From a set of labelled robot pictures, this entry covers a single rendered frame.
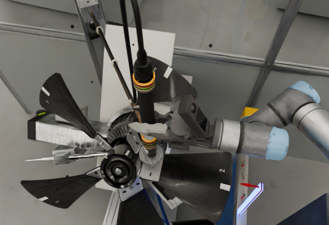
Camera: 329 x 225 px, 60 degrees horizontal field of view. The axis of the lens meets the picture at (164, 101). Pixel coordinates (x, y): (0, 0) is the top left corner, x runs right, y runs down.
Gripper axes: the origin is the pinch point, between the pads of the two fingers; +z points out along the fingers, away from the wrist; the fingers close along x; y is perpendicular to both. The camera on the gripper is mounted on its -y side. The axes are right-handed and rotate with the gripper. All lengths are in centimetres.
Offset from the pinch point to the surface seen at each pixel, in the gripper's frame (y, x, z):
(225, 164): 30.6, 5.0, -26.4
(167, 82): 7.2, 16.8, -4.5
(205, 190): 32.2, -4.1, -21.2
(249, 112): 42, 35, -36
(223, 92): 78, 70, -29
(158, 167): 30.6, -0.2, -5.2
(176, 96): 8.0, 12.7, -7.8
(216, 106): 93, 70, -27
